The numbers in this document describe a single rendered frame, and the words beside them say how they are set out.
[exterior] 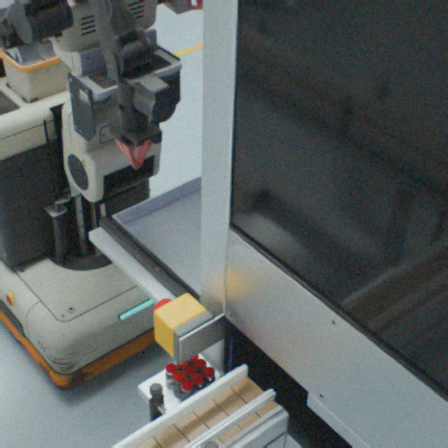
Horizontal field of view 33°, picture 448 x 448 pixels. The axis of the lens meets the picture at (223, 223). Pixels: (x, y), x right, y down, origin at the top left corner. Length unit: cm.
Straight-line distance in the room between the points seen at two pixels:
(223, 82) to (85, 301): 143
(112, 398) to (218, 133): 151
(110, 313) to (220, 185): 126
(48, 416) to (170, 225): 98
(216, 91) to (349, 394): 45
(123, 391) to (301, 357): 138
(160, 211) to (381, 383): 81
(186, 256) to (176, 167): 179
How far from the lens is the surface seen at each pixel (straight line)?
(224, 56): 100
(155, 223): 165
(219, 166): 109
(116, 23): 142
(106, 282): 240
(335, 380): 111
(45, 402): 248
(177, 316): 125
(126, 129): 150
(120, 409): 243
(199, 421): 124
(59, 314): 232
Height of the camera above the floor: 193
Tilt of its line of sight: 39 degrees down
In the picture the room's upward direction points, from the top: 2 degrees clockwise
